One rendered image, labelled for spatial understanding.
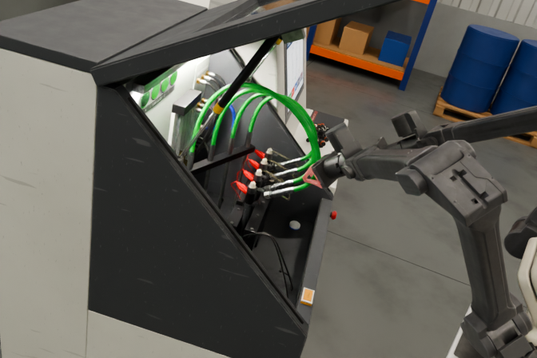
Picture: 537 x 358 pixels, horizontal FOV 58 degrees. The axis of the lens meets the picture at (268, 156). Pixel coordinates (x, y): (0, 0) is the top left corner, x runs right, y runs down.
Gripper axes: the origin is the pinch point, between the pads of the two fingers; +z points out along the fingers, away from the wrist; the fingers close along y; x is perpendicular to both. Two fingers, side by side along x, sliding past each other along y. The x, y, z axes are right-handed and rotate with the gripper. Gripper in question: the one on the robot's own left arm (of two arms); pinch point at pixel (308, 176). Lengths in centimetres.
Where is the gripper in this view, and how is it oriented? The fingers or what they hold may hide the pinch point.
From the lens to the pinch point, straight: 135.7
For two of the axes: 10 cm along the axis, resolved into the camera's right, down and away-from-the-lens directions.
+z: -6.0, 2.5, 7.6
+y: -6.2, 4.6, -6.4
